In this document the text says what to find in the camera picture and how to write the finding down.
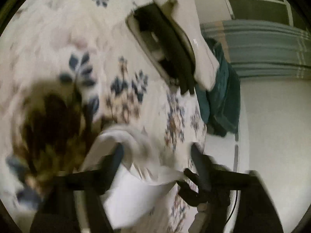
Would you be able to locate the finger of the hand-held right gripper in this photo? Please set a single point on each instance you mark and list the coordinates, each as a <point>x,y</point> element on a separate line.
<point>192,176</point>
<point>201,197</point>

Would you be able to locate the dark green quilt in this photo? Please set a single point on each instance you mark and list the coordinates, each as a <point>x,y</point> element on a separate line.
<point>218,94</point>

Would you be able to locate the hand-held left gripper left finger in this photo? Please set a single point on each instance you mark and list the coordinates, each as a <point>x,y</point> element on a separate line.
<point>118,155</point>

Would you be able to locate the white t-shirt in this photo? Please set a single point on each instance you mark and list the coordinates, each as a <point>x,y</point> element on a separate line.
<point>136,174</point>

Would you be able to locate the white framed window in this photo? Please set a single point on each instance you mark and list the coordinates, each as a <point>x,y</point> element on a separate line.
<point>257,2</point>

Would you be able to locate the grey-green striped curtain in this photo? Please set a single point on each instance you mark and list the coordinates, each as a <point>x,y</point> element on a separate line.
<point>257,48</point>

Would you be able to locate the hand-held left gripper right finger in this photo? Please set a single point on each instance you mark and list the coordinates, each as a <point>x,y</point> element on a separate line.
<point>200,161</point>

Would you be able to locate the white curved headboard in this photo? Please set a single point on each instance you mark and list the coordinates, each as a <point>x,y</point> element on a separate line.
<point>272,126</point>

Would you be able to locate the floral bed sheet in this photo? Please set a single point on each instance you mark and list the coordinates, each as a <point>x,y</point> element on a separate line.
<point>73,41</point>

